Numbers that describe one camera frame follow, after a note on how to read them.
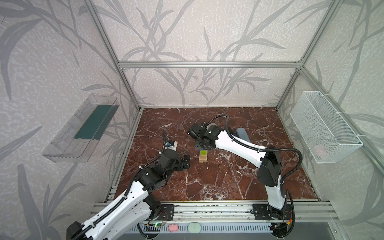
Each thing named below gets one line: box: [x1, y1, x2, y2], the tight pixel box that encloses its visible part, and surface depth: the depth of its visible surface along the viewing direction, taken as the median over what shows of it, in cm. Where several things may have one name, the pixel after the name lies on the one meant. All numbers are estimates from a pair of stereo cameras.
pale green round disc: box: [188, 222, 201, 234], surface depth 69 cm
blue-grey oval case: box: [236, 127, 251, 143], surface depth 104 cm
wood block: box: [199, 150, 208, 163], surface depth 93 cm
